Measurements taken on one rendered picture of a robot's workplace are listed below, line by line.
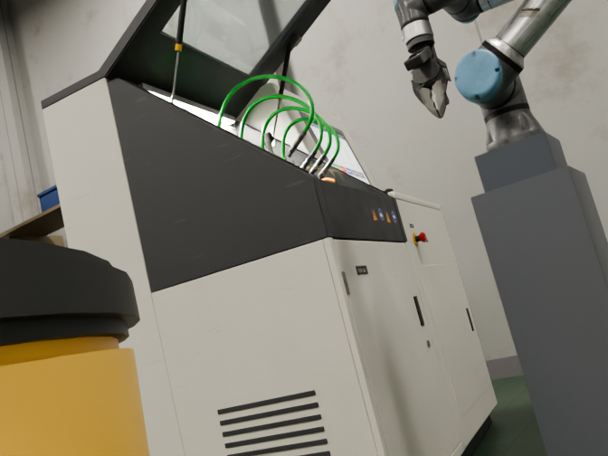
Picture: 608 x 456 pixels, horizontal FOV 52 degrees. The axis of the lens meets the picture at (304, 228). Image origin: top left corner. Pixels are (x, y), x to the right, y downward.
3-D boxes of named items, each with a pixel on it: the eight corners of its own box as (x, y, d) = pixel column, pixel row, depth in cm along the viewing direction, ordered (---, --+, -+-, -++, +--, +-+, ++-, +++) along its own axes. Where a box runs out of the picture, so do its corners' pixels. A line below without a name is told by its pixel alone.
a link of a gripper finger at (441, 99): (458, 116, 159) (448, 82, 161) (451, 112, 154) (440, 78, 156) (447, 120, 161) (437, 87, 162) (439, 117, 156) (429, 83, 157)
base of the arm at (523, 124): (553, 140, 164) (541, 106, 165) (539, 133, 151) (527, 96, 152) (497, 160, 171) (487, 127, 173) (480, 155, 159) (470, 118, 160)
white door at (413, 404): (406, 516, 147) (335, 238, 157) (397, 517, 148) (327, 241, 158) (462, 441, 205) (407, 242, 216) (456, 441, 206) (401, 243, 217)
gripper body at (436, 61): (453, 83, 162) (440, 41, 164) (441, 76, 155) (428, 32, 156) (426, 94, 166) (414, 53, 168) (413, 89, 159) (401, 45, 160)
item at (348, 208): (335, 237, 159) (319, 178, 162) (319, 242, 161) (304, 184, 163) (404, 241, 215) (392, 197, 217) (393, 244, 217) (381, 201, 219)
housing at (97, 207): (210, 579, 167) (103, 67, 190) (130, 584, 178) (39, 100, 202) (379, 439, 293) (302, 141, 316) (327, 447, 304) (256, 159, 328)
